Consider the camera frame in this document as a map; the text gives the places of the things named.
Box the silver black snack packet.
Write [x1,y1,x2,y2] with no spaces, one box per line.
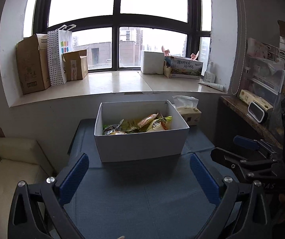
[102,119,124,135]

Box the round bread pack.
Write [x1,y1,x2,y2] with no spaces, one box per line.
[108,131,126,135]

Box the large brown cardboard box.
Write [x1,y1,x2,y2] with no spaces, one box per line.
[16,34,51,95]

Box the white storage box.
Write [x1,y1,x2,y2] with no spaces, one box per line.
[94,100,189,163]

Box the green snack bag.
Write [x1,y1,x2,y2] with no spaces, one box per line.
[121,119,139,133]

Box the dark wooden side shelf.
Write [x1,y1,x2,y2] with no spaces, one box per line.
[221,96,282,149]

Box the white foam block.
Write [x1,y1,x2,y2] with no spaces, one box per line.
[141,51,165,75]

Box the white dotted paper bag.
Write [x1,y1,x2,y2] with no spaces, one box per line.
[47,24,76,86]

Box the blue green snack packet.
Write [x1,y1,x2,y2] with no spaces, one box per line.
[146,116,172,132]

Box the cream sofa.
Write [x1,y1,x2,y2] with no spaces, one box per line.
[0,138,53,238]

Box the small open cardboard box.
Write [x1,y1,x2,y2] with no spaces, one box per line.
[63,50,88,81]

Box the white tube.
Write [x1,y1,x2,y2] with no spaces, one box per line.
[199,81,225,92]

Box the white bottle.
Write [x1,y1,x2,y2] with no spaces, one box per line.
[203,62,215,83]

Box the white desk clock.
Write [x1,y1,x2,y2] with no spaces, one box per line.
[248,101,268,123]

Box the printed mushroom gift box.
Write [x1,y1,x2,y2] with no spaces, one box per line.
[163,56,203,79]

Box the orange bread bag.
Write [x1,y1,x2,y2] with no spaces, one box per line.
[137,113,158,129]

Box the yellow tissue pack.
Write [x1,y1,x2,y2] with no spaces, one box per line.
[173,96,201,126]

